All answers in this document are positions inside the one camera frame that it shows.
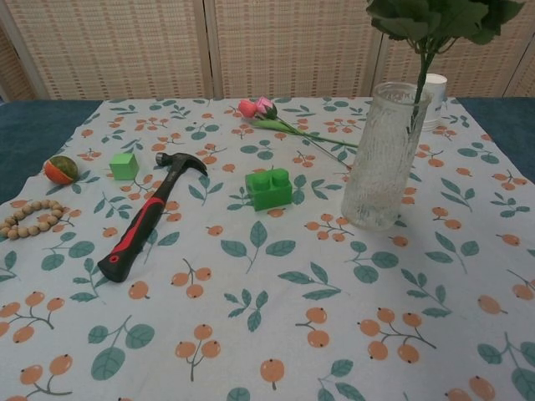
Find woven folding screen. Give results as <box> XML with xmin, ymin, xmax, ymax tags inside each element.
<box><xmin>0</xmin><ymin>0</ymin><xmax>535</xmax><ymax>101</ymax></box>

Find black and red claw hammer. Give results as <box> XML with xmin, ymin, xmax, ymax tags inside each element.
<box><xmin>97</xmin><ymin>151</ymin><xmax>209</xmax><ymax>283</ymax></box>

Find pink rose bouquet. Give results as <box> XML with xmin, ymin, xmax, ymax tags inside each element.
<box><xmin>365</xmin><ymin>0</ymin><xmax>525</xmax><ymax>137</ymax></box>

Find white paper cup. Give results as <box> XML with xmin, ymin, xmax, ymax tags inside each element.
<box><xmin>420</xmin><ymin>73</ymin><xmax>448</xmax><ymax>133</ymax></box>

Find floral print tablecloth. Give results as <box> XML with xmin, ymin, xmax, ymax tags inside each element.
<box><xmin>0</xmin><ymin>96</ymin><xmax>535</xmax><ymax>401</ymax></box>

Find pink and red rose stems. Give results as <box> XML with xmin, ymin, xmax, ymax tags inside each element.
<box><xmin>237</xmin><ymin>96</ymin><xmax>359</xmax><ymax>167</ymax></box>

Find orange and green ball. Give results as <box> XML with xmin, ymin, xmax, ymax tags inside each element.
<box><xmin>43</xmin><ymin>155</ymin><xmax>79</xmax><ymax>185</ymax></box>

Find textured clear glass vase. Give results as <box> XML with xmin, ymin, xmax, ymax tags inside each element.
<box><xmin>341</xmin><ymin>81</ymin><xmax>435</xmax><ymax>231</ymax></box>

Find green toy building brick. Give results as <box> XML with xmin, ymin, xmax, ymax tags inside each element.
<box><xmin>244</xmin><ymin>167</ymin><xmax>293</xmax><ymax>212</ymax></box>

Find green cube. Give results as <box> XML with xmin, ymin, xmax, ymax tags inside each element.
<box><xmin>109</xmin><ymin>152</ymin><xmax>140</xmax><ymax>181</ymax></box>

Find wooden bead bracelet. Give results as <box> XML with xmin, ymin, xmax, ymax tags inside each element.
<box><xmin>0</xmin><ymin>199</ymin><xmax>64</xmax><ymax>241</ymax></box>

